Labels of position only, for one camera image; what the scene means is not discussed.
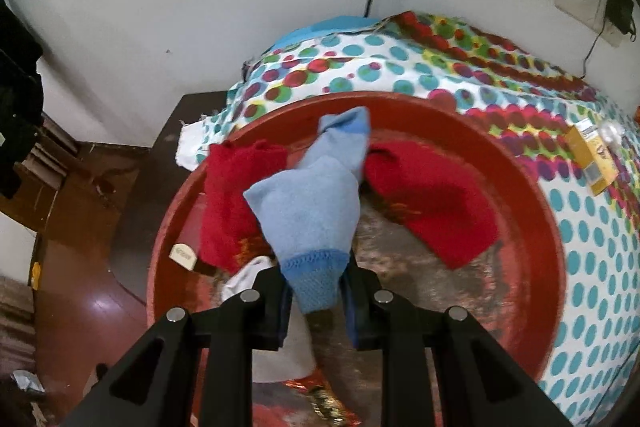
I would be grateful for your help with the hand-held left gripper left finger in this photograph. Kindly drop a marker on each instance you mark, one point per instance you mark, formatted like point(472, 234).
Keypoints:
point(285, 312)

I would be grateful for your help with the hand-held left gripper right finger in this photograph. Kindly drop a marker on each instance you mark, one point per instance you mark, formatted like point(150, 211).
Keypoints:
point(352, 312)

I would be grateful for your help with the white sock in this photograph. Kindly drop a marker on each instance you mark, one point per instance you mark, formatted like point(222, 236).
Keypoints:
point(240, 279)

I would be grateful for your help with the red foil snack packet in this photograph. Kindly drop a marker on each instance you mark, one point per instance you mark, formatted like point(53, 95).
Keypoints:
point(325, 402)

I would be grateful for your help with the light blue sock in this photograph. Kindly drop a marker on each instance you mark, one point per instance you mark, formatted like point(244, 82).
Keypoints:
point(310, 207)

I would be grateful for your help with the red sock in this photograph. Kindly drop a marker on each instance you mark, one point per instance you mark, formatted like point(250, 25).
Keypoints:
point(430, 197)
point(225, 197)

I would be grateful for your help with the round red basin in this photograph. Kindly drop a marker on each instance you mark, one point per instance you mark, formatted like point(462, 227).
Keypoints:
point(500, 257)

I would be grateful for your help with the polka dot tablecloth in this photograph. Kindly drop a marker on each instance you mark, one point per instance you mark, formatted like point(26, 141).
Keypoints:
point(590, 257)

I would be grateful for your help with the yellow medicine box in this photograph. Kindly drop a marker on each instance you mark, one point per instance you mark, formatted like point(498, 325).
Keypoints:
point(590, 157)

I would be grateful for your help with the blue cloth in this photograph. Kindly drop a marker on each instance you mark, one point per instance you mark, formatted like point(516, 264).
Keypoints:
point(340, 24)

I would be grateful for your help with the clear plastic bag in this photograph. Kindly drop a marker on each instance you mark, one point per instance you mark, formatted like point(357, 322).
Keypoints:
point(611, 133)

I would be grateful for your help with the dark hanging cloth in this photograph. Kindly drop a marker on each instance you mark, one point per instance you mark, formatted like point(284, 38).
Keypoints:
point(17, 97)

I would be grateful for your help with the black charger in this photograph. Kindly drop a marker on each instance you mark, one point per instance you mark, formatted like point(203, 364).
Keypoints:
point(620, 7)

